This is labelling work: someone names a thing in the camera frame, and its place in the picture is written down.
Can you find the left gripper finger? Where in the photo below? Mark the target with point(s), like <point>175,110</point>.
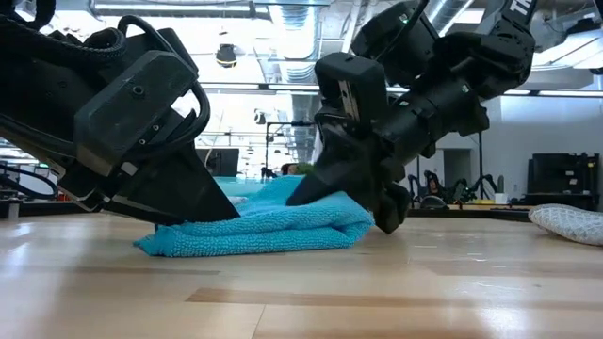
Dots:
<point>184,193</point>

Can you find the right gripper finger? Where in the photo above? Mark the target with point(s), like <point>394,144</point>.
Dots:
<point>393,207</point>
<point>339,169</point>

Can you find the blue towel with white tag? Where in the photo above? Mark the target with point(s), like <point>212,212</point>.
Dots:
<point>264,230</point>

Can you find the grey waffle-weave towel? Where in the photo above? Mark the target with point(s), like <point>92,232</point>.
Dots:
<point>565,223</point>

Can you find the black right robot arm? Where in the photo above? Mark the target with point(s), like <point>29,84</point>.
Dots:
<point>494,52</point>

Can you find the small green background plant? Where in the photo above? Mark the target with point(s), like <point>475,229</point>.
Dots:
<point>306,168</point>

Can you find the person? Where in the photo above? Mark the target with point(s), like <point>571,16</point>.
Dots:
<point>288,169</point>

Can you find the black background monitor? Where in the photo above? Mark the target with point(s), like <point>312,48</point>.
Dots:
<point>226,162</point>

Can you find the green exit sign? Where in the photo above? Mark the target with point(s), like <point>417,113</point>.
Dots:
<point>44,165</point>

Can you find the small cactus in white cup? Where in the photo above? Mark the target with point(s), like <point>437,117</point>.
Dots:
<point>500,198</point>

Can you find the black storage cabinet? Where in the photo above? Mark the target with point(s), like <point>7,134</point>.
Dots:
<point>560,174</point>

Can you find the long ceiling light strip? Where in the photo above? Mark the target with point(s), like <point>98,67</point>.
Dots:
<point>565,92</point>

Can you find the black metal gantry frame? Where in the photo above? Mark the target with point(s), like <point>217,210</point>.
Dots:
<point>480,160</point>
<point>292,124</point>

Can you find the silver ventilation duct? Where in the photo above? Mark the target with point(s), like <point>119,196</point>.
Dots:
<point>294,19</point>

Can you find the black ceiling-mounted camera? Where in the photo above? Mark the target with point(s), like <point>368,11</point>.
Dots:
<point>226,55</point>

